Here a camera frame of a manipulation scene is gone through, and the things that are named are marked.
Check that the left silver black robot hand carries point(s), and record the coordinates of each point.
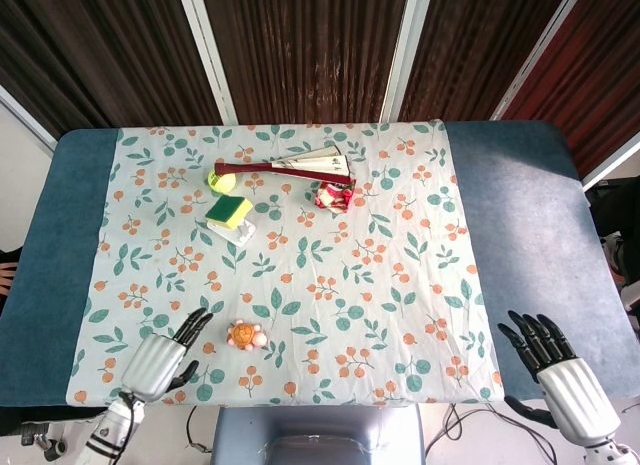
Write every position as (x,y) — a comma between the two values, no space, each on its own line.
(152,362)

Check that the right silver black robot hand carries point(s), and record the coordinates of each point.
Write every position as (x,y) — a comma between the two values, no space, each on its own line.
(575,385)

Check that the orange toy turtle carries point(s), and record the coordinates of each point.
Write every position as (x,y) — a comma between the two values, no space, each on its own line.
(245,334)

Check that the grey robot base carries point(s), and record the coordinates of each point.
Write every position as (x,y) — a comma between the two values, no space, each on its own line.
(320,435)

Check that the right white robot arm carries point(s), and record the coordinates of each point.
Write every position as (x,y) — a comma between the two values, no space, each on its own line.
(611,452)

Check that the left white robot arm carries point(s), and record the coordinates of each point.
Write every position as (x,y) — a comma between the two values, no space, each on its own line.
(112,427)

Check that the wheeled chair base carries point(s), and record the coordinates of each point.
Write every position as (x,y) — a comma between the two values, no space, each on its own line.
(42,437)

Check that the small white box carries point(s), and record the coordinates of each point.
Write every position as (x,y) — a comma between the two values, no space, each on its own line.
(235,230)

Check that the green yellow sponge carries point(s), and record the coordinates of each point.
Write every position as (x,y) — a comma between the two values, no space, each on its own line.
(229,209)

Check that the floral patterned tablecloth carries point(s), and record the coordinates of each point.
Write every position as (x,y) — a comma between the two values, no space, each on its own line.
(300,265)

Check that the blue table cover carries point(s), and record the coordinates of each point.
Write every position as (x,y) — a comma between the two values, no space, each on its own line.
(525,210)

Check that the yellow-green tennis ball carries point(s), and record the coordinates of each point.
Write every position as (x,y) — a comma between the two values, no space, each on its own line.
(221,180)

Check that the dark red folding fan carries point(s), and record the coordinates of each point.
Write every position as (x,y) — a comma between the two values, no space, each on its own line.
(300,167)

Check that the red white snack packet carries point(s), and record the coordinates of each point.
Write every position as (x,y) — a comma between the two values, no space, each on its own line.
(334,195)

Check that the dark folding screen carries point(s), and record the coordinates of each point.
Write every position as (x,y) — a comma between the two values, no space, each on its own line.
(320,50)

